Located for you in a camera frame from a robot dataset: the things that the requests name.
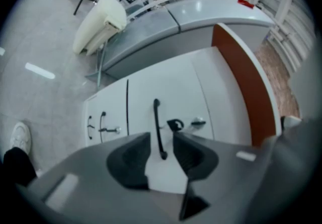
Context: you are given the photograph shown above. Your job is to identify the person's white shoe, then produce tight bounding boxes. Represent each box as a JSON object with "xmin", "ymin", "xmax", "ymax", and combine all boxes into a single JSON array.
[{"xmin": 10, "ymin": 121, "xmax": 32, "ymax": 156}]

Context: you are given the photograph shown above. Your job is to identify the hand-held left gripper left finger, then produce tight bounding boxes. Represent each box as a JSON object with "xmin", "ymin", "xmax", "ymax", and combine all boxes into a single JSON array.
[{"xmin": 106, "ymin": 132, "xmax": 151, "ymax": 191}]

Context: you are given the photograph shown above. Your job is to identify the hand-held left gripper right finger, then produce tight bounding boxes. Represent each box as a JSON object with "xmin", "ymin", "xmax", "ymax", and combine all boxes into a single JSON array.
[{"xmin": 172, "ymin": 132, "xmax": 219, "ymax": 181}]

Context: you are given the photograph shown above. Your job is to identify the person's black trousers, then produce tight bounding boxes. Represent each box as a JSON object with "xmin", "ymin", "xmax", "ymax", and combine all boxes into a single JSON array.
[{"xmin": 0, "ymin": 146, "xmax": 38, "ymax": 188}]

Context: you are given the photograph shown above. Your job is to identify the white desk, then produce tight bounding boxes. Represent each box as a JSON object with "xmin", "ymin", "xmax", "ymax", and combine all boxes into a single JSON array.
[{"xmin": 83, "ymin": 23, "xmax": 282, "ymax": 195}]

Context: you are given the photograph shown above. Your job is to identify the white cabinet door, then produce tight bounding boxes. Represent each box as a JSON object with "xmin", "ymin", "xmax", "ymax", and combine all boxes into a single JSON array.
[
  {"xmin": 127, "ymin": 56, "xmax": 215, "ymax": 195},
  {"xmin": 84, "ymin": 92, "xmax": 99, "ymax": 147},
  {"xmin": 97, "ymin": 79, "xmax": 128, "ymax": 146}
]

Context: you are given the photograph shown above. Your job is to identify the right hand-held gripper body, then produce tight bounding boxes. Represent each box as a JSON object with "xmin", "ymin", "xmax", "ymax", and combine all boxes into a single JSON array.
[{"xmin": 261, "ymin": 116, "xmax": 316, "ymax": 221}]

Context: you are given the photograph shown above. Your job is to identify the grey long-handled dustpan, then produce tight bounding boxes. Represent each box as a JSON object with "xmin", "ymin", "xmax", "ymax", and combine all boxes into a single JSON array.
[{"xmin": 85, "ymin": 41, "xmax": 109, "ymax": 88}]

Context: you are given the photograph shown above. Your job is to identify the white trash bin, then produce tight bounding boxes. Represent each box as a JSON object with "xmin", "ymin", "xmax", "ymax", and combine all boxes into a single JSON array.
[{"xmin": 72, "ymin": 0, "xmax": 128, "ymax": 56}]

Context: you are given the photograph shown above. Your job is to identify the red paper decoration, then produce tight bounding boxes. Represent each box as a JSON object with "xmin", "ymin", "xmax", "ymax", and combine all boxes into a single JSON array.
[{"xmin": 237, "ymin": 0, "xmax": 256, "ymax": 10}]

